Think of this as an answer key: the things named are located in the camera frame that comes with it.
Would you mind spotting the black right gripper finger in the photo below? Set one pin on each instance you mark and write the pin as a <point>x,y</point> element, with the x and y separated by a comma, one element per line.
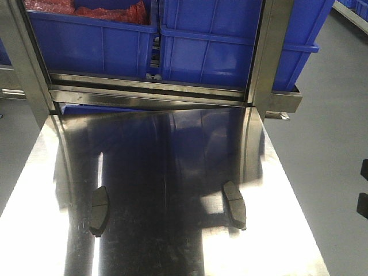
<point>364,169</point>
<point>362,205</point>

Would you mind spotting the grey brake pad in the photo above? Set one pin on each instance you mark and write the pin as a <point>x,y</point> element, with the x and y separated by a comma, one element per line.
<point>235,205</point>
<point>100,211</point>

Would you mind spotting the blue plastic bin right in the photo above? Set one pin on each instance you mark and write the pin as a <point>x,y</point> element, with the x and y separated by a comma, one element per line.
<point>212,42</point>

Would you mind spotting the blue plastic bin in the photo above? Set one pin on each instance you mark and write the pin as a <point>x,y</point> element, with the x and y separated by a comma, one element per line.
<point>212,42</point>
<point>90,45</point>

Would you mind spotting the red mesh bag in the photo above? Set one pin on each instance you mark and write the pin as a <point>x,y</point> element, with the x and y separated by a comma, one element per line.
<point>135,13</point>

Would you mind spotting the blue plastic bin left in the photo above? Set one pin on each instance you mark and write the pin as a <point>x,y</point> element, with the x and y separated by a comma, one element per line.
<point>90,45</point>

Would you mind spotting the stainless steel rack frame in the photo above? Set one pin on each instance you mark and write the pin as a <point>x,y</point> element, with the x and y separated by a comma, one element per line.
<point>45,90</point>

